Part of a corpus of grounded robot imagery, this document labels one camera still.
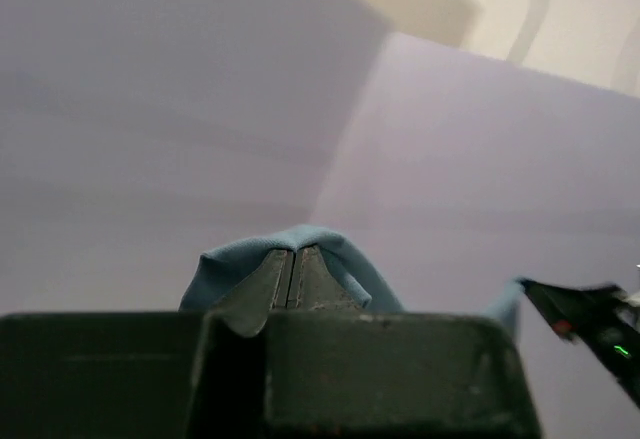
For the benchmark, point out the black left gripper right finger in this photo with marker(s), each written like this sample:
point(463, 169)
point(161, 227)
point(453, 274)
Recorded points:
point(314, 288)

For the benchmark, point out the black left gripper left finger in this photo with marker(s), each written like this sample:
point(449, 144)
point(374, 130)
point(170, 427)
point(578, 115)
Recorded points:
point(245, 309)

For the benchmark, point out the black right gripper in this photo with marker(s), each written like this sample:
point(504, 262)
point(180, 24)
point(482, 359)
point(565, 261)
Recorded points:
point(604, 318)

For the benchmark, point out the teal blue t shirt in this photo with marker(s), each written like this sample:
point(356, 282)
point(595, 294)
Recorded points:
point(221, 269)

